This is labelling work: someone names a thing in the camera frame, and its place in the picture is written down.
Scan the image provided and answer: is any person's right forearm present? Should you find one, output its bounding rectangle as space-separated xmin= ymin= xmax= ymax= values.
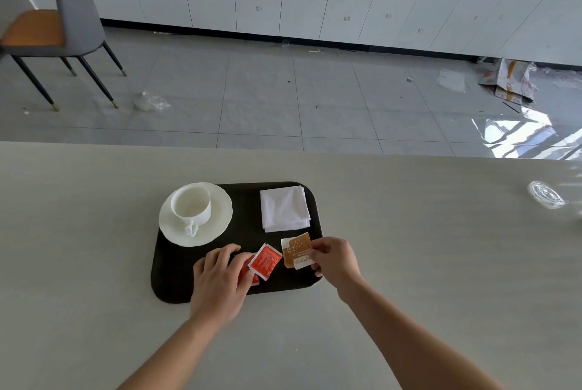
xmin=337 ymin=277 xmax=503 ymax=390

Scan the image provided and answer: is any person's left hand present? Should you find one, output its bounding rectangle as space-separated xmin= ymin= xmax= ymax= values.
xmin=189 ymin=244 xmax=256 ymax=323

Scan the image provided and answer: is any white folded napkin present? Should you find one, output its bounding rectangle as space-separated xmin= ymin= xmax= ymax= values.
xmin=259 ymin=186 xmax=312 ymax=233

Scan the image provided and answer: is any torn cardboard packaging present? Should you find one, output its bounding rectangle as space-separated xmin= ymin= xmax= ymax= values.
xmin=477 ymin=58 xmax=538 ymax=106

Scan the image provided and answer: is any person's left forearm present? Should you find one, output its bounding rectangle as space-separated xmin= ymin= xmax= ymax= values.
xmin=117 ymin=308 xmax=242 ymax=390

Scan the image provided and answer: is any grey chair with orange seat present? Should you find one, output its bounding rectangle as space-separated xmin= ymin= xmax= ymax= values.
xmin=0 ymin=0 xmax=127 ymax=112

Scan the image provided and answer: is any clear plastic lid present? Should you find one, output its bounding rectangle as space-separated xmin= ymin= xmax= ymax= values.
xmin=527 ymin=181 xmax=567 ymax=210

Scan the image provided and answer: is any red sauce packet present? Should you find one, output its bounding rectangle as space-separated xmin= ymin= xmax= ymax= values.
xmin=231 ymin=252 xmax=261 ymax=287
xmin=248 ymin=243 xmax=283 ymax=282

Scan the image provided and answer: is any person's right hand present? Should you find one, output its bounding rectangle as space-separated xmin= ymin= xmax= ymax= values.
xmin=306 ymin=237 xmax=363 ymax=291

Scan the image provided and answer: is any white cup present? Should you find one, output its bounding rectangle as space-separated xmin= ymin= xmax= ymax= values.
xmin=170 ymin=185 xmax=212 ymax=237

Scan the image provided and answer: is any black serving tray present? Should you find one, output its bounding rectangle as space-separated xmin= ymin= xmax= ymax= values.
xmin=150 ymin=182 xmax=324 ymax=304

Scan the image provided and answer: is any crumpled clear plastic bag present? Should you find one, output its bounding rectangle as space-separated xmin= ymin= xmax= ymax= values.
xmin=133 ymin=91 xmax=171 ymax=112

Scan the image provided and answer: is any brown sauce packet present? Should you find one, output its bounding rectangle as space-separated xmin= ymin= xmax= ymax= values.
xmin=280 ymin=232 xmax=315 ymax=271

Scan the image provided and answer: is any white saucer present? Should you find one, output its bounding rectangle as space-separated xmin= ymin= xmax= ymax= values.
xmin=159 ymin=182 xmax=233 ymax=248

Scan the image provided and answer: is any white paper sheet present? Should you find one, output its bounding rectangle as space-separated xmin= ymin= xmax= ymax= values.
xmin=436 ymin=69 xmax=467 ymax=93

